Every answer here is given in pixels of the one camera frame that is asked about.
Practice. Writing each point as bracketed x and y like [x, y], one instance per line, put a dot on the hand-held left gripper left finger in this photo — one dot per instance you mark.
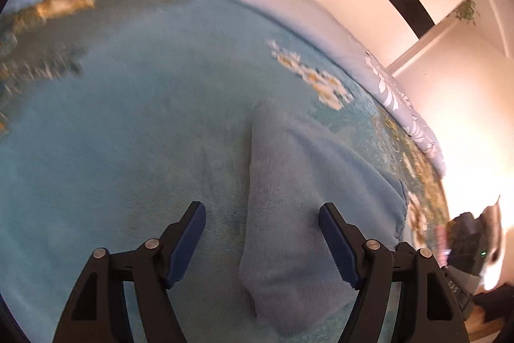
[186, 246]

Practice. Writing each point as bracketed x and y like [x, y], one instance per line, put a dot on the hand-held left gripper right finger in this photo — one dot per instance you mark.
[339, 246]

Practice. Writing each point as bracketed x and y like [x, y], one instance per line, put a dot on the blue fleece garment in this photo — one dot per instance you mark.
[297, 198]

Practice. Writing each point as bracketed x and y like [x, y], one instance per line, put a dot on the teal floral bed blanket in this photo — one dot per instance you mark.
[120, 126]

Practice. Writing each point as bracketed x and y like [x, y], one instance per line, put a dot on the green plant wall decal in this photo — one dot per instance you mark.
[468, 10]

